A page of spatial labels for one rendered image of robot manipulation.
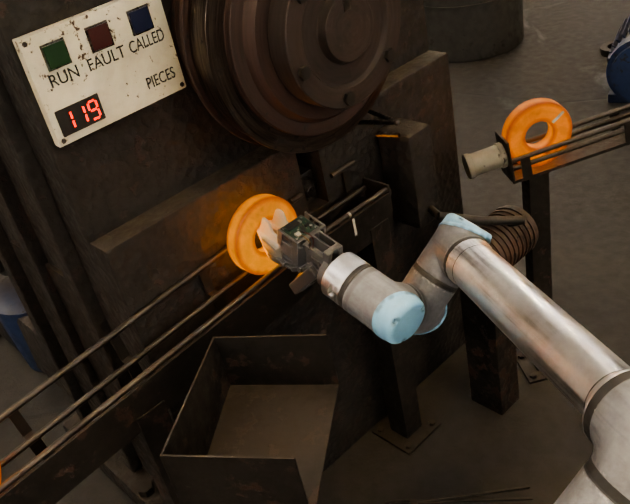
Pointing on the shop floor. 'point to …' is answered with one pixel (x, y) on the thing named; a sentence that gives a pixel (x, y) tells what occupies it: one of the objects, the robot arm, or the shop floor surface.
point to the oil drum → (473, 27)
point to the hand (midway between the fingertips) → (261, 226)
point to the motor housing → (506, 394)
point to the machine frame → (182, 220)
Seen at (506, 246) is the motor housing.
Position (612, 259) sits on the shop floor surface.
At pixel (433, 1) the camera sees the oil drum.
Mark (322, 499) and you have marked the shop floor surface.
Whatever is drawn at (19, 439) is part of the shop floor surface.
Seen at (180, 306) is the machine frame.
